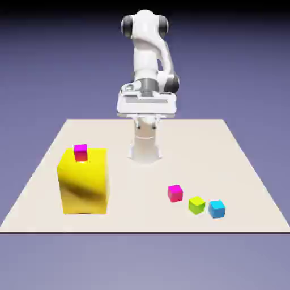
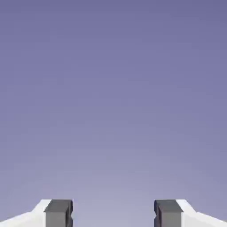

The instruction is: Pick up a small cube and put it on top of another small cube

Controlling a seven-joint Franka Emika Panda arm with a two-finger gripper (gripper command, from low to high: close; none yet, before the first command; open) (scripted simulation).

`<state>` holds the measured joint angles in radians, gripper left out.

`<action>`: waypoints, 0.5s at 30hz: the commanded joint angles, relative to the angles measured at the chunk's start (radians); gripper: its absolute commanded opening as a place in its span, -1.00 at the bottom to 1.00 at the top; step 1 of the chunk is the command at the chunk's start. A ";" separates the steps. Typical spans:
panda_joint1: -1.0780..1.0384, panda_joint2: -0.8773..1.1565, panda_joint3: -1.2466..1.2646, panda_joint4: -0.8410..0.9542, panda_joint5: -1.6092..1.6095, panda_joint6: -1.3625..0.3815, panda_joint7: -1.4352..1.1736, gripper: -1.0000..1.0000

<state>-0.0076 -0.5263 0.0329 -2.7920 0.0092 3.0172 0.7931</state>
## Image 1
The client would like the large yellow box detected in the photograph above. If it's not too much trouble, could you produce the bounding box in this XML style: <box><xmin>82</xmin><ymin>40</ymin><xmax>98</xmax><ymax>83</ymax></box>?
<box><xmin>56</xmin><ymin>148</ymin><xmax>109</xmax><ymax>215</ymax></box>

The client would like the small pink cube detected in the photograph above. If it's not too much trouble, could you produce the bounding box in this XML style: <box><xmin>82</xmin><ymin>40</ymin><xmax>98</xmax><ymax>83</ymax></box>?
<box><xmin>167</xmin><ymin>184</ymin><xmax>184</xmax><ymax>203</ymax></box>
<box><xmin>74</xmin><ymin>144</ymin><xmax>88</xmax><ymax>162</ymax></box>

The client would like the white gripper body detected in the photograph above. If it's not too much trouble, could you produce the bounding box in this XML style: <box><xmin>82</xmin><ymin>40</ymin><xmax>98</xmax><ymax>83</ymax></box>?
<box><xmin>116</xmin><ymin>91</ymin><xmax>177</xmax><ymax>119</ymax></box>

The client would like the small blue cube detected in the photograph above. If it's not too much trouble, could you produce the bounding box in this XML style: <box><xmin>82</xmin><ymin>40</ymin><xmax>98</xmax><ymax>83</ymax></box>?
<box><xmin>208</xmin><ymin>199</ymin><xmax>227</xmax><ymax>219</ymax></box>

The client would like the small green cube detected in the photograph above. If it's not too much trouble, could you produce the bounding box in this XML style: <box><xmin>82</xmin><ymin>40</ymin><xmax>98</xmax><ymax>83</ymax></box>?
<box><xmin>188</xmin><ymin>196</ymin><xmax>206</xmax><ymax>215</ymax></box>

